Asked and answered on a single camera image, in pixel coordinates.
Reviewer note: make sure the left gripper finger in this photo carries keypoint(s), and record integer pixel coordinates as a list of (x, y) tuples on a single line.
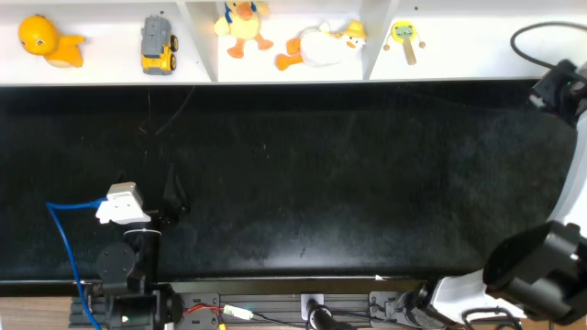
[(121, 178), (175, 197)]

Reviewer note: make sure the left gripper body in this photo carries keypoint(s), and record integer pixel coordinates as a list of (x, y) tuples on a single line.
[(162, 216)]

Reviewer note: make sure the yellow rattle drum toy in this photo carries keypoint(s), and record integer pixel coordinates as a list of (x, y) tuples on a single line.
[(403, 32)]

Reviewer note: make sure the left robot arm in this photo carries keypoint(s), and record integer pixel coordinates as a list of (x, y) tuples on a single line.
[(117, 263)]

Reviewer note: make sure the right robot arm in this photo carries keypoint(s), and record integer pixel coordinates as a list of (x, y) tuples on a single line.
[(568, 192)]

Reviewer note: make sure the grey and yellow toy truck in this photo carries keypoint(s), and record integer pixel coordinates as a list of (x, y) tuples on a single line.
[(158, 50)]

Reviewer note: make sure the yellow rubber duck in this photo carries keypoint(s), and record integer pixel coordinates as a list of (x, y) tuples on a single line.
[(41, 39)]

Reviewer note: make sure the yellow plush duck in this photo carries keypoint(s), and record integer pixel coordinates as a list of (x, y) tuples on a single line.
[(244, 27)]

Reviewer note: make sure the white plush duck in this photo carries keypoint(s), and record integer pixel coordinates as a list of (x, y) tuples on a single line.
[(321, 48)]

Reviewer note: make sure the white shelf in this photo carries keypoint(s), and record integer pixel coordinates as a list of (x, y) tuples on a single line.
[(458, 59)]

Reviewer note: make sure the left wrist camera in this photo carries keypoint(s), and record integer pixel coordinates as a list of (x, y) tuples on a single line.
[(123, 204)]

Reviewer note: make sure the mounting rail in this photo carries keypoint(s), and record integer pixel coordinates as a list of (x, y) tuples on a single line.
[(275, 304)]

